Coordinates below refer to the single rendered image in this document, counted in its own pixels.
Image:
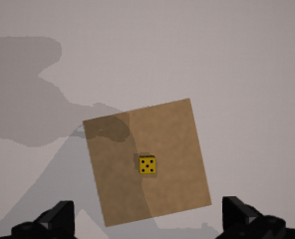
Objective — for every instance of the yellow die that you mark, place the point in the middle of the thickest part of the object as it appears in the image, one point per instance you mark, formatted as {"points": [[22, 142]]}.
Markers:
{"points": [[147, 164]]}

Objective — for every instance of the tan square mat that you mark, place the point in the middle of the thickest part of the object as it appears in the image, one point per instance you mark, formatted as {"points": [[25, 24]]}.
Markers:
{"points": [[116, 143]]}

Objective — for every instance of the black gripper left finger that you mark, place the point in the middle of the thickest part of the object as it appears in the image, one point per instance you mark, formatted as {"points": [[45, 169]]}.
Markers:
{"points": [[61, 215]]}

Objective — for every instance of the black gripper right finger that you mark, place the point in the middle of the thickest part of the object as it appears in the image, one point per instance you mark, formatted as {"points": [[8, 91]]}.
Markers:
{"points": [[249, 225]]}

